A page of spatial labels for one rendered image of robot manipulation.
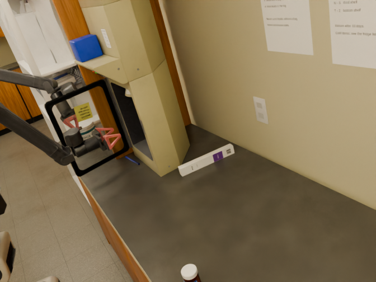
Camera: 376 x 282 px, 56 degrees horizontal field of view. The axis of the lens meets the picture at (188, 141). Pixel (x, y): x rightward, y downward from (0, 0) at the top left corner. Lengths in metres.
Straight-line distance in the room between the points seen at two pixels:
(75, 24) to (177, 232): 1.04
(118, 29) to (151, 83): 0.25
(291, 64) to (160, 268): 0.81
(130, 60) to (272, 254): 0.89
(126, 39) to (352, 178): 0.97
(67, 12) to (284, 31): 0.97
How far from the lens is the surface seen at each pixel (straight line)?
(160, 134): 1.57
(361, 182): 1.31
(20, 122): 1.48
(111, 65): 1.43
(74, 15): 1.76
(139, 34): 1.46
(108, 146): 1.56
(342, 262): 1.13
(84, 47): 1.60
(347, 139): 1.25
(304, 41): 1.22
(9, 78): 1.87
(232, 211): 1.33
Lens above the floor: 1.78
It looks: 26 degrees down
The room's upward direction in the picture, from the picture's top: 16 degrees counter-clockwise
